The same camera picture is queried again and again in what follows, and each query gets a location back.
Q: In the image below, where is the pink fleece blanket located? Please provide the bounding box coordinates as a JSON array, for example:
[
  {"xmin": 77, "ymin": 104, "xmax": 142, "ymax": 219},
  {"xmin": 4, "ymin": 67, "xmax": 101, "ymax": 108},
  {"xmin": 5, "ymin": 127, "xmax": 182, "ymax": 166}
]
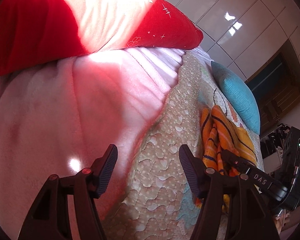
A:
[{"xmin": 0, "ymin": 47, "xmax": 185, "ymax": 239}]

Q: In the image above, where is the yellow striped knit clothing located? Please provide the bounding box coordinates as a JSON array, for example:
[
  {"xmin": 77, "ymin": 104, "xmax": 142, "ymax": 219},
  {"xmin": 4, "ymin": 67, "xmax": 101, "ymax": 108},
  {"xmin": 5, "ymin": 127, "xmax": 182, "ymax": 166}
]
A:
[{"xmin": 200, "ymin": 105, "xmax": 257, "ymax": 177}]

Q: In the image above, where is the teal curtain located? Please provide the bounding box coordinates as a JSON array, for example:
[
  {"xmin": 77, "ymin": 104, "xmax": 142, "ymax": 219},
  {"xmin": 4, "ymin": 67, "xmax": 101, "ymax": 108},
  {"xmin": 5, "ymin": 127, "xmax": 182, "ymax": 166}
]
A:
[{"xmin": 247, "ymin": 53, "xmax": 290, "ymax": 101}]

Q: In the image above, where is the cluttered clothes rack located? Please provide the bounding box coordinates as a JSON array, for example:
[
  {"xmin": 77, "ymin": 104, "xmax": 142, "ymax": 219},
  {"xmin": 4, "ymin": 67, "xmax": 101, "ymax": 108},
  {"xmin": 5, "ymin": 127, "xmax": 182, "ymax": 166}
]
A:
[{"xmin": 260, "ymin": 124, "xmax": 291, "ymax": 159}]

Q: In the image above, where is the patchwork quilted bedspread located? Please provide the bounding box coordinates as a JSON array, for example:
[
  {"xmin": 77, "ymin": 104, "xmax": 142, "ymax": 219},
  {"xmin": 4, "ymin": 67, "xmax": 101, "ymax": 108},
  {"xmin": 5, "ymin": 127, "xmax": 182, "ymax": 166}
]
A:
[{"xmin": 99, "ymin": 49, "xmax": 266, "ymax": 240}]

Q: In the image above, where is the brown wooden door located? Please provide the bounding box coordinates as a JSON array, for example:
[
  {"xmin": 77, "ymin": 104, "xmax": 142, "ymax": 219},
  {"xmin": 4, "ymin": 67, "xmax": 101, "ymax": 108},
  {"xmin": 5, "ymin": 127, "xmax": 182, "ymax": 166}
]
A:
[{"xmin": 256, "ymin": 77, "xmax": 300, "ymax": 133}]

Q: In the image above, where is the blue knit pillow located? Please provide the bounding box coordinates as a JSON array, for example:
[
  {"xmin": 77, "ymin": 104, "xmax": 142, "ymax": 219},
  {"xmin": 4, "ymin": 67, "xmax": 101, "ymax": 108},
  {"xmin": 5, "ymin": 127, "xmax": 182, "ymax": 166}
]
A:
[{"xmin": 211, "ymin": 61, "xmax": 261, "ymax": 134}]

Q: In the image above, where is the red embroidered pillow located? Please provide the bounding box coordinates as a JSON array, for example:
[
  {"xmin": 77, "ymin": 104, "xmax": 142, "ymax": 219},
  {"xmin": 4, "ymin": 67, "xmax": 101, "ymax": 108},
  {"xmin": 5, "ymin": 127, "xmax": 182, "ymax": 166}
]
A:
[{"xmin": 0, "ymin": 0, "xmax": 203, "ymax": 76}]

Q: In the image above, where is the white glossy wardrobe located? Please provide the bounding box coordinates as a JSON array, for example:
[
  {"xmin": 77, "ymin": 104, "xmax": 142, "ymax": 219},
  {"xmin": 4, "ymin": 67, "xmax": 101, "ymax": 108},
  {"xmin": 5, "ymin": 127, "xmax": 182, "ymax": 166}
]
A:
[{"xmin": 167, "ymin": 0, "xmax": 300, "ymax": 80}]

